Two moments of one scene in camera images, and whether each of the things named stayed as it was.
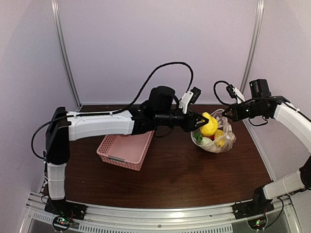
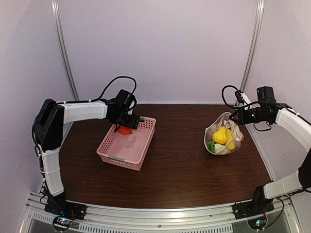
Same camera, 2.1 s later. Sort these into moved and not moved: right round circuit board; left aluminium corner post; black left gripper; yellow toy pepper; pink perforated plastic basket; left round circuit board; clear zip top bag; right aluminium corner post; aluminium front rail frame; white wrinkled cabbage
Moved: black left gripper; clear zip top bag; white wrinkled cabbage; yellow toy pepper
Not moved: left round circuit board; pink perforated plastic basket; left aluminium corner post; right aluminium corner post; aluminium front rail frame; right round circuit board
